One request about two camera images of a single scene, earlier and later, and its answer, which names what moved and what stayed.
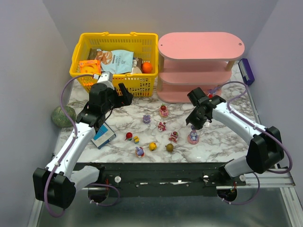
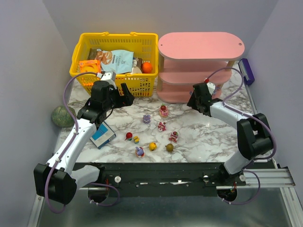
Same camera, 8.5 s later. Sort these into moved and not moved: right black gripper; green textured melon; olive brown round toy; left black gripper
Moved: right black gripper
Not moved: olive brown round toy; left black gripper; green textured melon
